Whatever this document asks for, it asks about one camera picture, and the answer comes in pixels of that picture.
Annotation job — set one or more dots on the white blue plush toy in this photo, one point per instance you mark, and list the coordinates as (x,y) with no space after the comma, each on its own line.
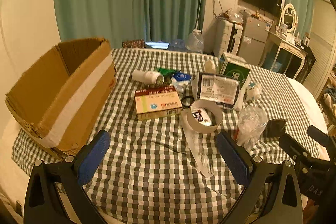
(253,92)

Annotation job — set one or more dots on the strip of small vials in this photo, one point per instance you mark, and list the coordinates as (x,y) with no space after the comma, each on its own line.
(154,86)

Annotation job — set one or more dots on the large water jug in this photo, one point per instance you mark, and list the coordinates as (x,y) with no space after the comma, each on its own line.
(195,41)

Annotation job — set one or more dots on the white oval mirror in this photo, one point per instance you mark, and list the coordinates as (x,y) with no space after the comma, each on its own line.
(288,18)

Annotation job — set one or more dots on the patterned brown bag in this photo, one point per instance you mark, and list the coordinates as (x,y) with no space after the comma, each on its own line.
(139,43)

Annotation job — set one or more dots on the black white foil pouch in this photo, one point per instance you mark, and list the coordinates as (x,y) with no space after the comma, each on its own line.
(222,90)

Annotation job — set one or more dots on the brown cardboard box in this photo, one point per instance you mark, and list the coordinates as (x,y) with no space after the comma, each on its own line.
(58,99)

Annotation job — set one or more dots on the clear plastic bag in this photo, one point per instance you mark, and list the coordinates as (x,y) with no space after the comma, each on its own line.
(251,124)

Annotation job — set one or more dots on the green white carton box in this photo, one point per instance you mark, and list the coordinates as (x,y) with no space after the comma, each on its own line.
(234,67)

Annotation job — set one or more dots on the green checkered cloth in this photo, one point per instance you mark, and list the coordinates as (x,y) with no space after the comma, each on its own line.
(148,174)

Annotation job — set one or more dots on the blue white tissue pack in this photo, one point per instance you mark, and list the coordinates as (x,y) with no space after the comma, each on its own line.
(180,81)

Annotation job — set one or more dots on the white suitcase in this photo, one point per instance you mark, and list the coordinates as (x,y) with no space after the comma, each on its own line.
(227,38)

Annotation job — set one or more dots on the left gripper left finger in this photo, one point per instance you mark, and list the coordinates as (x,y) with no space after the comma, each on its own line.
(43,203)

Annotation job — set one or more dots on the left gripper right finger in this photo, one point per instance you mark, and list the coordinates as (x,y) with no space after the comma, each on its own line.
(283,203)

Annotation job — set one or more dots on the white dressing table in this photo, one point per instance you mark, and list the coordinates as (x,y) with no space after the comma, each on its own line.
(283,57)

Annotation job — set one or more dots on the grey mini fridge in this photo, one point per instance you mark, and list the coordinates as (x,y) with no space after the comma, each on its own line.
(253,40)

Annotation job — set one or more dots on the white pill bottle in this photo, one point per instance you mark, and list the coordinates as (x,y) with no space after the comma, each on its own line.
(148,77)

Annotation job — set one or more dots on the green snack packet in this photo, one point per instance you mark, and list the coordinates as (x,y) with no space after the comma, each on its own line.
(166,73)

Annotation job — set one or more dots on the small water bottles pack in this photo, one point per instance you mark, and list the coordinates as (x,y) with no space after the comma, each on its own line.
(177,45)

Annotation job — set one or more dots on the white tape roll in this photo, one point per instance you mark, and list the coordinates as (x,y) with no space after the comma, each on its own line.
(204,116)

